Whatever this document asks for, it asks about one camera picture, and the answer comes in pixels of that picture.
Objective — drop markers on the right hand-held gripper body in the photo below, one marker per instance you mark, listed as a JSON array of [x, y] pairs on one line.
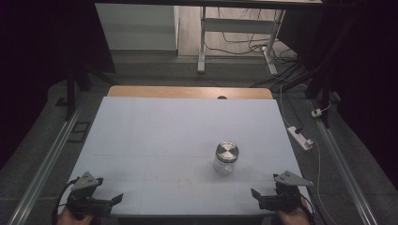
[[286, 198]]

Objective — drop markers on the person's right hand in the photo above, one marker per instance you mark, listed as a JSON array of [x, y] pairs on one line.
[[292, 218]]

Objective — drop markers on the clear glass jar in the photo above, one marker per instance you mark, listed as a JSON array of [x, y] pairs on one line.
[[223, 166]]

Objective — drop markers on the white desk frame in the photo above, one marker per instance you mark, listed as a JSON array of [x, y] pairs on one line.
[[237, 25]]

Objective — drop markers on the person's left hand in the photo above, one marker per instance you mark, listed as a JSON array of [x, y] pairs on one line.
[[71, 219]]

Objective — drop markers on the black metal stand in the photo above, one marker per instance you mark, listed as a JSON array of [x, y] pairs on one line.
[[325, 93], [70, 90]]

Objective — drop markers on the pale blue table mat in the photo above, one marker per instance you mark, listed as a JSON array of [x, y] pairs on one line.
[[175, 140]]

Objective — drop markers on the black square floor frame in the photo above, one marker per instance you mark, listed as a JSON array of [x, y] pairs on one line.
[[79, 132]]

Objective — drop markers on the aluminium floor rail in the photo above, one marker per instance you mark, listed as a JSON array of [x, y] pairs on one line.
[[344, 168], [47, 162]]

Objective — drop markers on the wooden table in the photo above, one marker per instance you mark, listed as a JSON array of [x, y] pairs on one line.
[[175, 92]]

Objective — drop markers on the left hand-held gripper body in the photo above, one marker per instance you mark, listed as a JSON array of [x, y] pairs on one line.
[[84, 200]]

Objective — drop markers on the black curtain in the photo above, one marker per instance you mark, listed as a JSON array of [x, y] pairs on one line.
[[37, 62], [369, 78]]

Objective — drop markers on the round silver metal lid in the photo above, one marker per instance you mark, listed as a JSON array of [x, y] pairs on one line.
[[227, 152]]

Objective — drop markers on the white power strip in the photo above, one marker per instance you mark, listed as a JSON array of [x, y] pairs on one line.
[[299, 138]]

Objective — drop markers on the small white adapter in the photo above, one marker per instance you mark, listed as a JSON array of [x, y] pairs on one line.
[[316, 112]]

